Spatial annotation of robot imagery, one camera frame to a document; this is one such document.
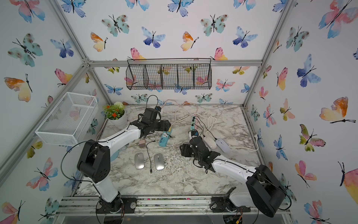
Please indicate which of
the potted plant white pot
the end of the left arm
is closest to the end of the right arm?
the end of the left arm

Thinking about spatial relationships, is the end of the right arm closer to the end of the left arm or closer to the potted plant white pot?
the end of the left arm

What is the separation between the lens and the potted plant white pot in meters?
0.96
